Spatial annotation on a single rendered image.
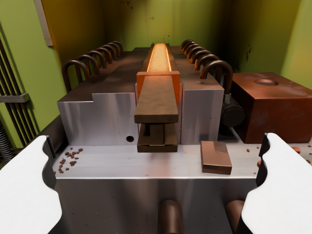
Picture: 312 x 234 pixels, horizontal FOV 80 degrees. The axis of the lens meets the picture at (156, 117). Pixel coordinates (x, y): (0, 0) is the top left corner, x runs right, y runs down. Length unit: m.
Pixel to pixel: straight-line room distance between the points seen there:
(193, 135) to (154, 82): 0.10
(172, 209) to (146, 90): 0.13
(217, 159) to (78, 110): 0.17
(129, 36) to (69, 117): 0.48
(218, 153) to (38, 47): 0.35
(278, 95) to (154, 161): 0.17
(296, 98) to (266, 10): 0.28
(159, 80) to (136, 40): 0.51
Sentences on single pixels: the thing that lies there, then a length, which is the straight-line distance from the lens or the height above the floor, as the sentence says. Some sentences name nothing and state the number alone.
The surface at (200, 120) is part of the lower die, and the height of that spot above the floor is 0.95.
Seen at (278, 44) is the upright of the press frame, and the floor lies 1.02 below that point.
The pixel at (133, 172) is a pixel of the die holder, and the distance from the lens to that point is 0.22.
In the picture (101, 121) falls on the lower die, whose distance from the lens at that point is 0.25.
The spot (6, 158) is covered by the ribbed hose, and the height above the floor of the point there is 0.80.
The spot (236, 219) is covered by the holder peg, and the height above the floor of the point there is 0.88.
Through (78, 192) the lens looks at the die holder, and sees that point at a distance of 0.25.
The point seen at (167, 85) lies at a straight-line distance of 0.17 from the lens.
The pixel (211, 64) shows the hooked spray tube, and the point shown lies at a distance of 0.24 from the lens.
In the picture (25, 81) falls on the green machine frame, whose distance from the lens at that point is 0.45.
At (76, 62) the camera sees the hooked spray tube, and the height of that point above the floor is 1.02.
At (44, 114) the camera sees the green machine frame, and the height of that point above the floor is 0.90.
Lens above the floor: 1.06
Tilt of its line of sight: 27 degrees down
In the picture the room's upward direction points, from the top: 2 degrees counter-clockwise
